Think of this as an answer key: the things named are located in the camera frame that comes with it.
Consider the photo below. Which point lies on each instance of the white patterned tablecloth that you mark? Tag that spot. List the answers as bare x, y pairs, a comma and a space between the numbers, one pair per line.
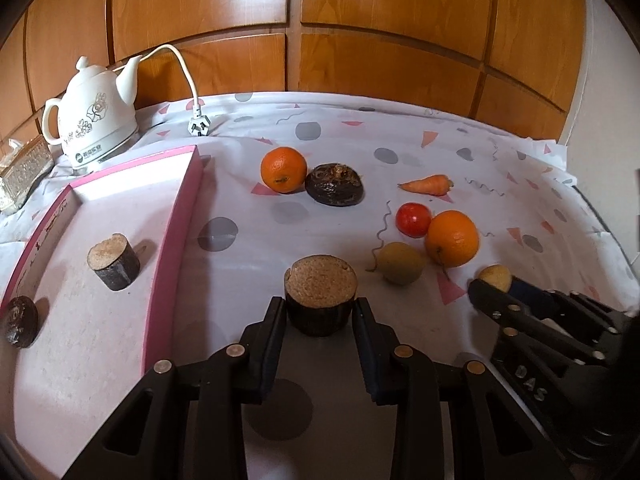
325, 125

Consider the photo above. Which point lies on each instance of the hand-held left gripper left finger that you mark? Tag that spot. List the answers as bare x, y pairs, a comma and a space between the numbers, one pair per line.
272, 345

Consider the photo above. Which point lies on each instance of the small beige round fruit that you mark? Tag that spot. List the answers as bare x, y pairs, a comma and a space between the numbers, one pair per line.
494, 276

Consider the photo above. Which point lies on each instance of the ornate tissue box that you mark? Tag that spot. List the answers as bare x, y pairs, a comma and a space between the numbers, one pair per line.
22, 175

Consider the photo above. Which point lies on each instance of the red tomato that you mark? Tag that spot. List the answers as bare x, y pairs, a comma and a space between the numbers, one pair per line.
412, 219

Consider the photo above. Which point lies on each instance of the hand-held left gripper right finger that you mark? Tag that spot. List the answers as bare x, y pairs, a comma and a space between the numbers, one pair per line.
365, 347

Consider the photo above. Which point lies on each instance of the small orange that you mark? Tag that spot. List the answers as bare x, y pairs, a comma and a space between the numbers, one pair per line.
283, 169

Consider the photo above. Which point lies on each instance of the yellow-green pear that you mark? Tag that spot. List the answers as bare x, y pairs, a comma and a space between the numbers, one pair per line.
400, 263

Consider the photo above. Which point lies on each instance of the large orange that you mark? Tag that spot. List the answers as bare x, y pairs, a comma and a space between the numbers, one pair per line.
452, 237

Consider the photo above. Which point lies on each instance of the pink shallow box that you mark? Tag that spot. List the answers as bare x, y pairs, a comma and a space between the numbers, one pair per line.
100, 345

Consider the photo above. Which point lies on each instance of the dark brown water chestnut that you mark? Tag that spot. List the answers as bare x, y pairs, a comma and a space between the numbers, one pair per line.
334, 185
19, 322

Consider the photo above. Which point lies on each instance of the white ceramic electric kettle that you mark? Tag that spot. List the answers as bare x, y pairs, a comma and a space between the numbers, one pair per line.
92, 115

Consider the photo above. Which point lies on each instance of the dark sugarcane piece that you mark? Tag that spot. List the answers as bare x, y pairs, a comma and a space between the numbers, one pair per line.
112, 260
320, 280

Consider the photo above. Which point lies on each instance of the small carrot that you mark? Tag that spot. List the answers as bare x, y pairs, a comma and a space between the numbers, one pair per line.
427, 185

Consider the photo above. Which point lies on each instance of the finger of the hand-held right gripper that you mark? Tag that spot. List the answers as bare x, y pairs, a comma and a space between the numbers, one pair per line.
530, 296
487, 300

